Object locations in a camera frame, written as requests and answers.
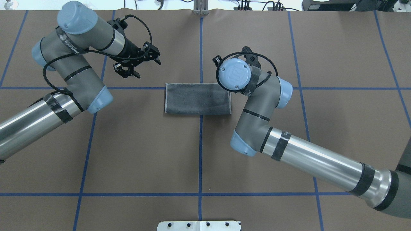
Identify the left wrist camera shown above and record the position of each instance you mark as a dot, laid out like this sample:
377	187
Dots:
118	24

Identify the crossing blue tape strip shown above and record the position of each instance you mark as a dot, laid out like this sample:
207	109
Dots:
213	87

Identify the black box with label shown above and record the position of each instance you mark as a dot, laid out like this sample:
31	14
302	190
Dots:
328	5

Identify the long blue tape strip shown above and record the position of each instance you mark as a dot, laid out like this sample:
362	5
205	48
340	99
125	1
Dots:
201	121

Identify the white mounting plate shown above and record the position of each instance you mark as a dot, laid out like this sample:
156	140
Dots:
214	225

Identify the pink grey microfibre towel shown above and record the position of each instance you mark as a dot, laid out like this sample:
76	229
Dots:
188	101

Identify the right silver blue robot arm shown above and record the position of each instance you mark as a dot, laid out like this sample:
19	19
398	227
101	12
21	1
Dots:
256	77

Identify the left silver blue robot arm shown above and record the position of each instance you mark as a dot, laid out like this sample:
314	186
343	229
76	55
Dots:
76	85

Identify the aluminium frame post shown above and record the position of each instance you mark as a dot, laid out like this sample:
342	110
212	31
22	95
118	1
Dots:
200	7

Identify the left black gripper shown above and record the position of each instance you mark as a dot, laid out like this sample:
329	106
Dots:
130	50

